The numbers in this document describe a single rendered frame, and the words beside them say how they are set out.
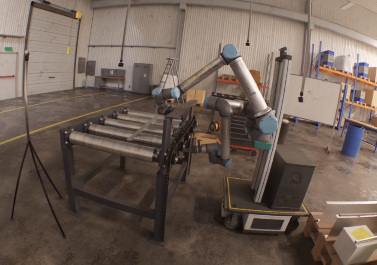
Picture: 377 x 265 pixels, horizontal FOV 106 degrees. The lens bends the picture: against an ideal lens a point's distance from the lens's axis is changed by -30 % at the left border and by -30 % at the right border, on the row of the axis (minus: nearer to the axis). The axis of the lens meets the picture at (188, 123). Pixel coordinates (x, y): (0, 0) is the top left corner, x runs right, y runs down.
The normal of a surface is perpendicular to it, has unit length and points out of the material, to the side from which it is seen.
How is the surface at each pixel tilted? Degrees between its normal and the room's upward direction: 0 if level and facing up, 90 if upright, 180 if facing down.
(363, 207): 90
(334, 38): 90
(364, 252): 90
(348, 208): 90
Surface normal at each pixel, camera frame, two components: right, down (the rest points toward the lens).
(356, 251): -0.12, 0.22
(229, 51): -0.32, 0.08
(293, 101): -0.56, 0.14
